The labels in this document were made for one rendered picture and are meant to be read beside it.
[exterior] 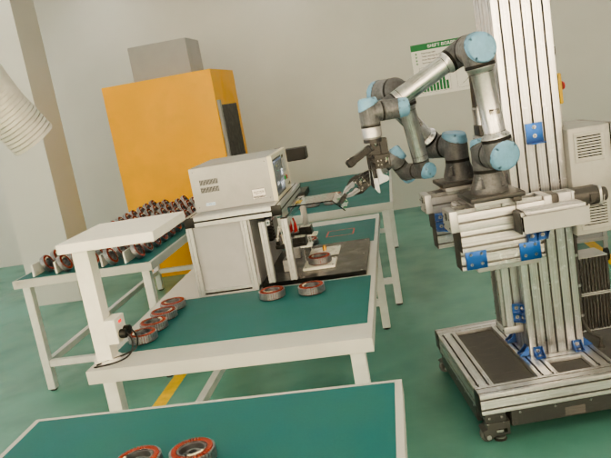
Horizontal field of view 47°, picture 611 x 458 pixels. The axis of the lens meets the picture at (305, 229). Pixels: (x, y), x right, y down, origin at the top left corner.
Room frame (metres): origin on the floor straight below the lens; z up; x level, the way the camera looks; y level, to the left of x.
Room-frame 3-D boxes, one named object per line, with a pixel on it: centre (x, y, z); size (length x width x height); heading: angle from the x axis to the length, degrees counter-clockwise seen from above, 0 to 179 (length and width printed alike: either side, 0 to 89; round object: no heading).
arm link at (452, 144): (3.36, -0.78, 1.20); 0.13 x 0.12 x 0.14; 34
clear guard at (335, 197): (3.32, -0.05, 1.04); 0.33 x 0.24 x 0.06; 82
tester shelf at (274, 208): (3.35, 0.26, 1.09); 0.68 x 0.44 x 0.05; 172
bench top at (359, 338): (3.34, 0.18, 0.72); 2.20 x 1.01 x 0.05; 172
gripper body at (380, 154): (2.65, -0.32, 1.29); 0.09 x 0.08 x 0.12; 90
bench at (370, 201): (5.68, -0.21, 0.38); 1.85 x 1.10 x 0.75; 172
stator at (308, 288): (2.82, 0.02, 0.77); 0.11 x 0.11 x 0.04
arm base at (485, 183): (2.86, -0.78, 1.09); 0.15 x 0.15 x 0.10
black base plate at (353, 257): (3.30, -0.04, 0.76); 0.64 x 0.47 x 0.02; 172
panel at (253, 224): (3.34, 0.19, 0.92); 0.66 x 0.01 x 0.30; 172
